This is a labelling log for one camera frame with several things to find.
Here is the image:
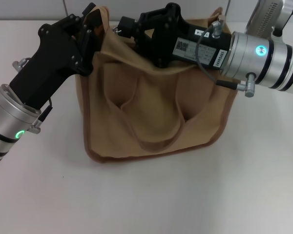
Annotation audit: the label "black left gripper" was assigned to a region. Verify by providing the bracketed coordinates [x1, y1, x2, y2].
[9, 2, 106, 114]

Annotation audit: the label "khaki canvas food bag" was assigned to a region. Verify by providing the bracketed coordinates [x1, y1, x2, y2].
[74, 6, 238, 163]

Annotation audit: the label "left gripper cable silver plug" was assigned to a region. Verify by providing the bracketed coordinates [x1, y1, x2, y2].
[11, 57, 32, 72]

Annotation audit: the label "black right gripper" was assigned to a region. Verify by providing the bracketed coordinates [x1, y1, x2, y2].
[118, 2, 232, 72]

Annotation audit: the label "right gripper cable silver plugs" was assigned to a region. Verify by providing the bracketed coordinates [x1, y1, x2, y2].
[194, 14, 258, 98]

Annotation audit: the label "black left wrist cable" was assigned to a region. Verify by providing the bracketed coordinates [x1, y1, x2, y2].
[29, 97, 54, 134]

